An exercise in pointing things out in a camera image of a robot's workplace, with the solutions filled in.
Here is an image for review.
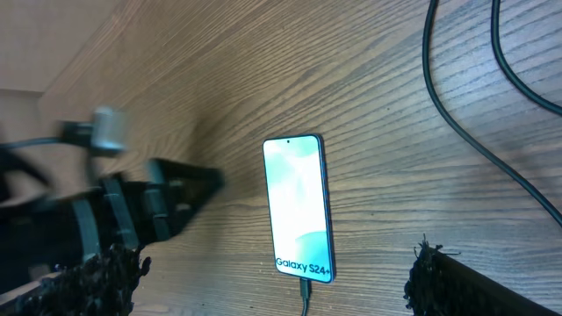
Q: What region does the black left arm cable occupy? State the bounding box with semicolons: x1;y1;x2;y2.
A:
0;120;96;153

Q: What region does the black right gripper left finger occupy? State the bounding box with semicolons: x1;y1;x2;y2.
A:
1;244;152;316

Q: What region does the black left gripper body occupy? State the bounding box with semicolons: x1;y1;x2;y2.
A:
1;160;176;292

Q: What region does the blue screen smartphone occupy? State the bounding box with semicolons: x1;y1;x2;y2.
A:
263;133;335;284

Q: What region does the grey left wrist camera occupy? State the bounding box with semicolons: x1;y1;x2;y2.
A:
90;106;127;157

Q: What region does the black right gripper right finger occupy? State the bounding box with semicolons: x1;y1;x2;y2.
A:
404;239;558;316

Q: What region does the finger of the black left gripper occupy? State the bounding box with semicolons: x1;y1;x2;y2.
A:
148;158;224;241

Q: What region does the black charger cable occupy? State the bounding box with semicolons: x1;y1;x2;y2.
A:
299;0;562;316

